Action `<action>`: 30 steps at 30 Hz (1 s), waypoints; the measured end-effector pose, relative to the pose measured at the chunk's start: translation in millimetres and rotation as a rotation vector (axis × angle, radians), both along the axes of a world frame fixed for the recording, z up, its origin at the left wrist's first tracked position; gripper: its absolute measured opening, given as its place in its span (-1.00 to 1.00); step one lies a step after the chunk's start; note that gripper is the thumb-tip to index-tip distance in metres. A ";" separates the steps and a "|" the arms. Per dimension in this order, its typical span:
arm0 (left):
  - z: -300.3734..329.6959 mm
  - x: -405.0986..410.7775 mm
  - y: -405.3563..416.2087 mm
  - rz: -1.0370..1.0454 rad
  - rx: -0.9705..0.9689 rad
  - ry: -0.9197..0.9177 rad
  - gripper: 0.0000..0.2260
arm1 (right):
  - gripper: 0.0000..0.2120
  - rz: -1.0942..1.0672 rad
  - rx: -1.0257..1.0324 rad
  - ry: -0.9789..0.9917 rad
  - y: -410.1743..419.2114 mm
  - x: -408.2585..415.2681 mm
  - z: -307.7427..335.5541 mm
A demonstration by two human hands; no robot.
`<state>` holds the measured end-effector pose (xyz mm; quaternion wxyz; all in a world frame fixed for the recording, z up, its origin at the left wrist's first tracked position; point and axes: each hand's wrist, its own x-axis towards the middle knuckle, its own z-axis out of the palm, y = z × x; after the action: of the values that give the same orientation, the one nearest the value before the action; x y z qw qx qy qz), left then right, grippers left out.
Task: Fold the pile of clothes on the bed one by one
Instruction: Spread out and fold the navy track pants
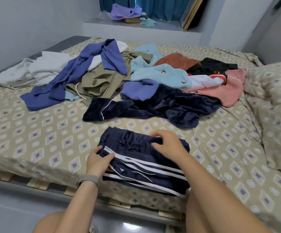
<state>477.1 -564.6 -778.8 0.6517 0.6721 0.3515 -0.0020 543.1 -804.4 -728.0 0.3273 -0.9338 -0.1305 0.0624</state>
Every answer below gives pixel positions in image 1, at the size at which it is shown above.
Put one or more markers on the person's right hand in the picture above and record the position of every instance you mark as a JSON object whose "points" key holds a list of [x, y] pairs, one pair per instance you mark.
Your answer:
{"points": [[172, 144]]}

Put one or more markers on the person's left hand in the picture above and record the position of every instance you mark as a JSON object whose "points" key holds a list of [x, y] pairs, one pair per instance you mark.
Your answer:
{"points": [[97, 163]]}

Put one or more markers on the navy velvet garment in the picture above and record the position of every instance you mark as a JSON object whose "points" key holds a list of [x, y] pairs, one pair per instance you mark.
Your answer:
{"points": [[179, 109]]}

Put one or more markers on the navy striped track pants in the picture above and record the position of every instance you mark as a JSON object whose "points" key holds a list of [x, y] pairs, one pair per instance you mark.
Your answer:
{"points": [[140, 167]]}

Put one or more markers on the bed with patterned beige sheet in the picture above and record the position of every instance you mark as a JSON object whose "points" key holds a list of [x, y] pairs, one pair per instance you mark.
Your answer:
{"points": [[33, 138]]}

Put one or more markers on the light blue fleece garment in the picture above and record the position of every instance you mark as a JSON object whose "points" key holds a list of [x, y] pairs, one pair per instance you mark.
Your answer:
{"points": [[162, 75]]}

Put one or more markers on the light blue fleece pajama pants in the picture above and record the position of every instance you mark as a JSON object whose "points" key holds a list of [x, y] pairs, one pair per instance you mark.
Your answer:
{"points": [[71, 96]]}

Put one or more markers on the olive green trousers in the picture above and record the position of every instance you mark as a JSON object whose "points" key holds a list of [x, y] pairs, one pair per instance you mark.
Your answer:
{"points": [[99, 85]]}

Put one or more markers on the pink shirt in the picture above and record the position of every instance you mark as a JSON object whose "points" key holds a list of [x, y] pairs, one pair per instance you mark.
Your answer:
{"points": [[230, 89]]}

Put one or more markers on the rust brown garment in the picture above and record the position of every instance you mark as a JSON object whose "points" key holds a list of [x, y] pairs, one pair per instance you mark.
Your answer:
{"points": [[177, 60]]}

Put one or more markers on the black garment yellow print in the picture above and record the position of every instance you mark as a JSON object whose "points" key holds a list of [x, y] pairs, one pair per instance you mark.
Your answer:
{"points": [[215, 65]]}

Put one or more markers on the white red-striped zip jacket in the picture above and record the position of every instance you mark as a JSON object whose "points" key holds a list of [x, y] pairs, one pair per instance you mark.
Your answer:
{"points": [[33, 70]]}

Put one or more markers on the person's right forearm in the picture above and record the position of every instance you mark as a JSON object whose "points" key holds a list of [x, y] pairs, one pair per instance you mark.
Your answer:
{"points": [[223, 201]]}

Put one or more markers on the person's left forearm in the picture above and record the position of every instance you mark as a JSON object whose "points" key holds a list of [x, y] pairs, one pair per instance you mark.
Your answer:
{"points": [[77, 208]]}

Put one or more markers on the person's left leg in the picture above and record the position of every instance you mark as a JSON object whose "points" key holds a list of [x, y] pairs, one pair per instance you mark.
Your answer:
{"points": [[45, 224]]}

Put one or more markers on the grey band wristwatch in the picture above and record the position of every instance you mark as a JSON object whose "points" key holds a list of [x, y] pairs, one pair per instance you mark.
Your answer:
{"points": [[88, 180]]}

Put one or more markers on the patterned beige pillow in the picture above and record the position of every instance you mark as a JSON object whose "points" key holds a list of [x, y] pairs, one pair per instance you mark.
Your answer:
{"points": [[276, 109]]}

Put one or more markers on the teal small item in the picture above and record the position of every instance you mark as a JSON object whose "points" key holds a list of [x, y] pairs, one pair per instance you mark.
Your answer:
{"points": [[148, 21]]}

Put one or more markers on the small wooden box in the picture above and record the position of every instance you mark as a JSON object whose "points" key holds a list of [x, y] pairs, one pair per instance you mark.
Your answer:
{"points": [[132, 20]]}

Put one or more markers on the leaning wooden picture frames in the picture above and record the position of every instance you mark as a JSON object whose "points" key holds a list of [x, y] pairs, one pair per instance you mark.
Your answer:
{"points": [[193, 13]]}

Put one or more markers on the blue curtain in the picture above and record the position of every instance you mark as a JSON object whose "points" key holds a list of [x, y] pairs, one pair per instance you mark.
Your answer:
{"points": [[160, 7]]}

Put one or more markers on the purple cloth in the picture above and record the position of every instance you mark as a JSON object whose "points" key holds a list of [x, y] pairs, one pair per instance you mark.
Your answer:
{"points": [[125, 11]]}

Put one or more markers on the clear plastic bag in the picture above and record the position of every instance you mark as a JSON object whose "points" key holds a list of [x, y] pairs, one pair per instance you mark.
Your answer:
{"points": [[105, 15]]}

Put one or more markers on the grey upholstered headboard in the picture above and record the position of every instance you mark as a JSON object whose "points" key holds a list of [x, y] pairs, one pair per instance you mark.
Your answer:
{"points": [[276, 41]]}

